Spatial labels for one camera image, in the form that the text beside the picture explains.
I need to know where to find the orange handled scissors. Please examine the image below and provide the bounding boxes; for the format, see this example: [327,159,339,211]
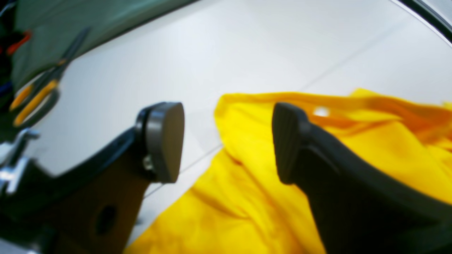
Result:
[10,27,91,129]

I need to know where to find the orange yellow t-shirt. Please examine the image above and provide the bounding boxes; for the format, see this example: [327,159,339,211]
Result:
[124,89,451,254]

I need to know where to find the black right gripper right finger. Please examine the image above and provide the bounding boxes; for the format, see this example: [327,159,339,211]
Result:
[272,102,452,254]

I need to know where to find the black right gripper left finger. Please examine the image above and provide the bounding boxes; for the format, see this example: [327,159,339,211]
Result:
[1,102,185,254]

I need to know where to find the grey green cloth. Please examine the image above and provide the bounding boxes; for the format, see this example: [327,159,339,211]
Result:
[11,0,192,91]

